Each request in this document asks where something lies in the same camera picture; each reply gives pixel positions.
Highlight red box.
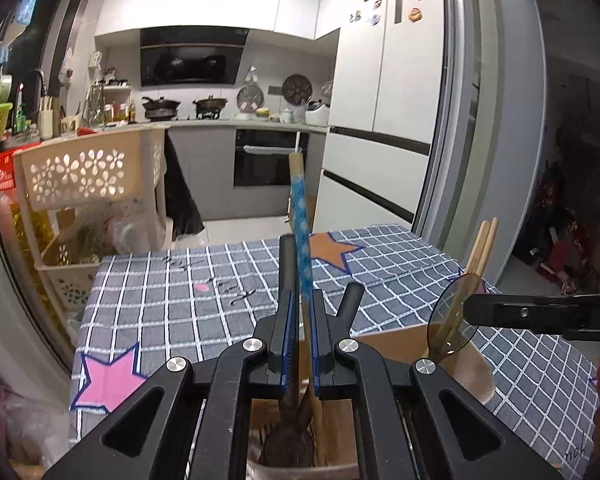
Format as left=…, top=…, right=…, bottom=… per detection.
left=0, top=152, right=22, bottom=192

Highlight red and black clutter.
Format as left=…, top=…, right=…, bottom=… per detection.
left=527, top=170, right=600, bottom=297

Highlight round dark baking pan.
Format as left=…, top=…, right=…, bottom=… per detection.
left=281, top=74, right=314, bottom=104

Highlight blue patterned wooden chopstick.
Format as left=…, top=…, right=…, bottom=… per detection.
left=287, top=151, right=328, bottom=468

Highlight black hanging cloth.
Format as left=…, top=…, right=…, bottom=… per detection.
left=163, top=132, right=205, bottom=241

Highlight beige plastic utensil holder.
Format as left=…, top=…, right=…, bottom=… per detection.
left=245, top=322, right=496, bottom=480

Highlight black kitchen faucet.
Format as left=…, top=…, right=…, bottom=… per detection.
left=18, top=69, right=46, bottom=107

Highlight black range hood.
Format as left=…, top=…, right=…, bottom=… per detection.
left=140, top=27, right=249, bottom=87

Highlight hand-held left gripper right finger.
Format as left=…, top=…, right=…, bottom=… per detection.
left=310, top=282, right=563, bottom=480

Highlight dark wooden spoon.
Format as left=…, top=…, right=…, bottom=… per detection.
left=258, top=389, right=317, bottom=467

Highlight white refrigerator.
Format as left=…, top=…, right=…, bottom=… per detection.
left=312, top=0, right=454, bottom=242

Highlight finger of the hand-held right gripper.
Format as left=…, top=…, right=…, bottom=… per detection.
left=466, top=291, right=592, bottom=334

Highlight black cooking pot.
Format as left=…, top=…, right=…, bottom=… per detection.
left=192, top=94, right=230, bottom=120

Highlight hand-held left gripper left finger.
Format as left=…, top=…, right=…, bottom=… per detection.
left=42, top=234, right=301, bottom=480

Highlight beige flower-cut basket trolley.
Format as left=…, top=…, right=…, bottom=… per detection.
left=12, top=127, right=176, bottom=313

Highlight grey plaid star tablecloth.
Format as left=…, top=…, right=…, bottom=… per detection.
left=69, top=224, right=600, bottom=480

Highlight white spice rack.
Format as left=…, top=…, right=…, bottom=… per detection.
left=99, top=81, right=132, bottom=126

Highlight round glass pot lid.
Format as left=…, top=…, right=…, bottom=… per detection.
left=236, top=83, right=264, bottom=111

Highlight black built-in oven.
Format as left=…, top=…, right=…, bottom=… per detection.
left=233, top=128, right=310, bottom=189

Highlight black wok with lid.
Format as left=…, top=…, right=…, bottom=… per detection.
left=141, top=95, right=182, bottom=121

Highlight white upper kitchen cabinets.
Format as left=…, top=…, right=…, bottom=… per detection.
left=94, top=0, right=342, bottom=42

